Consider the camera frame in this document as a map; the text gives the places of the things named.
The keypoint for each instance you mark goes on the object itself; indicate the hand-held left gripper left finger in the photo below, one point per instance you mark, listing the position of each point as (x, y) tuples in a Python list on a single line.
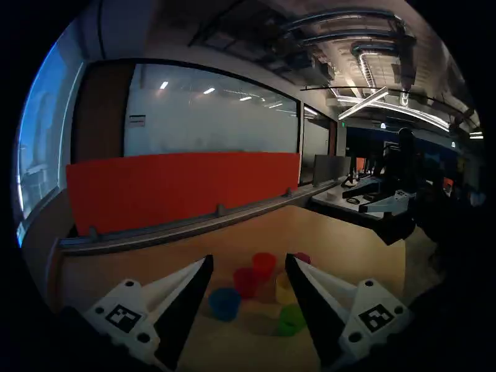
[(133, 298)]

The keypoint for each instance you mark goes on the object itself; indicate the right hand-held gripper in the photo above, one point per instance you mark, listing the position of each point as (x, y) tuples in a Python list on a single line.
[(403, 166)]

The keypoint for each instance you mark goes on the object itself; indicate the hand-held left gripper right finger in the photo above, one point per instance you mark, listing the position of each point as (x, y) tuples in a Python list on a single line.
[(362, 304)]

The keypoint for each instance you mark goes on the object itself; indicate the grey desk screen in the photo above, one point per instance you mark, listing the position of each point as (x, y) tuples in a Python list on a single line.
[(331, 168)]

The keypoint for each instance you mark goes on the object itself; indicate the green plastic cup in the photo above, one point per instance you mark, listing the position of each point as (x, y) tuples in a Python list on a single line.
[(290, 321)]

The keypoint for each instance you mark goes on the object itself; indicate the pink plastic cup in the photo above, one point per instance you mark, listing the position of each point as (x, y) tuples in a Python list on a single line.
[(303, 257)]

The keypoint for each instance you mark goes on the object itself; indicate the yellow plastic cup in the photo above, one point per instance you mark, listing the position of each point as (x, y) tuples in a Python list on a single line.
[(284, 290)]

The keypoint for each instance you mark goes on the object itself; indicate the blue plastic cup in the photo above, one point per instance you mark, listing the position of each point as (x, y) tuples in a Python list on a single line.
[(224, 305)]

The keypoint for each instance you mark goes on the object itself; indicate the orange plastic cup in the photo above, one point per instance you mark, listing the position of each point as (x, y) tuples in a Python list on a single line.
[(263, 264)]

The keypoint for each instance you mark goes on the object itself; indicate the red plastic cup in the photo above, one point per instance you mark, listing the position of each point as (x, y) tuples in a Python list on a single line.
[(245, 283)]

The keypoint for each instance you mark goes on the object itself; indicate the red desk screen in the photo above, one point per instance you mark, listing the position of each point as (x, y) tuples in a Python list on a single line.
[(174, 190)]

